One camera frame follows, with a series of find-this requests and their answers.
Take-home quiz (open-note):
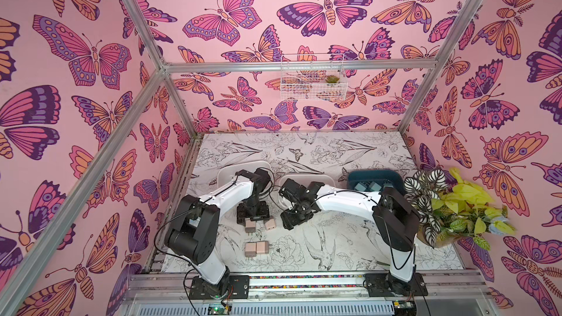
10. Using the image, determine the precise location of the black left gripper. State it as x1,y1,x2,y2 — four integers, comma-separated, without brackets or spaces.
239,199,271,225

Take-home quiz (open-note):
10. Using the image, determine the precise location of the white storage box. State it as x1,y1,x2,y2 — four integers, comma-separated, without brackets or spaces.
280,174,335,193
217,160,272,187

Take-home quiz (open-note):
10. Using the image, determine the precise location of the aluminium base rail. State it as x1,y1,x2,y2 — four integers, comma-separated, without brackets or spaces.
118,270,501,315

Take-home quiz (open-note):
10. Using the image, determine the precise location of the white storage box front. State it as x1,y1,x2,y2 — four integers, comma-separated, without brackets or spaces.
217,160,272,187

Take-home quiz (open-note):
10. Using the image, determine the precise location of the small green succulent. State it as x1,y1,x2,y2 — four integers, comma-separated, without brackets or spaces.
325,75,340,84

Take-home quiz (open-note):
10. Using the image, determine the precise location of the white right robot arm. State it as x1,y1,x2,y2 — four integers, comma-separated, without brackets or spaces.
278,178,421,283

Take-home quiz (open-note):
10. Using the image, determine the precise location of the aluminium frame post right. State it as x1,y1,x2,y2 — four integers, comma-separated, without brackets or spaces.
398,0,506,135

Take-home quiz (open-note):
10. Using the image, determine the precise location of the aluminium frame post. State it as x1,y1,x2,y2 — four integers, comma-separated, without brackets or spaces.
122,0,198,138
398,0,506,135

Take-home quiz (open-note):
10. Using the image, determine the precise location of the potted green plant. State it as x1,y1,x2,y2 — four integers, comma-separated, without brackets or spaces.
404,168,516,250

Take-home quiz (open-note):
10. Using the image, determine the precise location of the aluminium frame left beam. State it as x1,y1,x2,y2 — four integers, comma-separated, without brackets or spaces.
1,68,165,315

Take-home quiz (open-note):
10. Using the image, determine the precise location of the dark teal storage box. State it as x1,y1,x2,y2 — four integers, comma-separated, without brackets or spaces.
347,169,406,195

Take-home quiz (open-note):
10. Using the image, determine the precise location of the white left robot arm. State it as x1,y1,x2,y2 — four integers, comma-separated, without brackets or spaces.
163,167,275,295

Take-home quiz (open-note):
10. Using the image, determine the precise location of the aluminium frame post left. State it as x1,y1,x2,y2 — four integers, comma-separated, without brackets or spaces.
122,0,198,138

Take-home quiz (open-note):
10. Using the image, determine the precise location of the aluminium frame top bar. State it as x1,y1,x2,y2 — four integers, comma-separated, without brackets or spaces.
164,59,437,74

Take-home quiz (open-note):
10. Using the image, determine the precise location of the blue plug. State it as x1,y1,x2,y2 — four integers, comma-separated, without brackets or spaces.
354,183,368,192
369,181,382,192

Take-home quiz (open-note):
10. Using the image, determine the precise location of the pink plug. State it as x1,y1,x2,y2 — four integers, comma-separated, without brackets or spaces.
244,219,257,233
244,242,258,257
256,241,270,255
264,218,277,231

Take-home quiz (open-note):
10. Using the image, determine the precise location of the white wire wall basket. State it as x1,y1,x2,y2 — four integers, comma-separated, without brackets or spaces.
278,70,348,103

